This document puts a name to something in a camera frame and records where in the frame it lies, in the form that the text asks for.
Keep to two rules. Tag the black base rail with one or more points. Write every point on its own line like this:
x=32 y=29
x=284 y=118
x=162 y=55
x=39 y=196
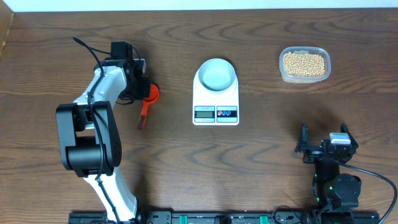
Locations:
x=256 y=218

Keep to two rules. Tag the orange measuring scoop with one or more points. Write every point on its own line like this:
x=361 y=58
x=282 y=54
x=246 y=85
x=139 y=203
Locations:
x=147 y=101

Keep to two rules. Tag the yellow soybeans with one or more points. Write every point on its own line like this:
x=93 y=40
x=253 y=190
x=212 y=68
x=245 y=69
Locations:
x=304 y=65

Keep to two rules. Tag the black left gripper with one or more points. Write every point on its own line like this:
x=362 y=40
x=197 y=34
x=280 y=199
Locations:
x=144 y=92

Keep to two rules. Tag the clear plastic container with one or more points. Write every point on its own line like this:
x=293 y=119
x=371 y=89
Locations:
x=305 y=80

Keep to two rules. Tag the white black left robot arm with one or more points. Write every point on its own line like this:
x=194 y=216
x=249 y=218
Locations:
x=91 y=147

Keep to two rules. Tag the white digital kitchen scale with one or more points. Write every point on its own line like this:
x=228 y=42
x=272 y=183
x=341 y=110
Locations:
x=215 y=108

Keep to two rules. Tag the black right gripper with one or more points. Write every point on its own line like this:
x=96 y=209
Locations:
x=313 y=152

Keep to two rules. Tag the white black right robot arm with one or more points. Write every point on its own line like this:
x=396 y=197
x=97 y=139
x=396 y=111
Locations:
x=333 y=189

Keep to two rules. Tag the grey round bowl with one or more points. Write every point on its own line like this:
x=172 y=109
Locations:
x=217 y=74

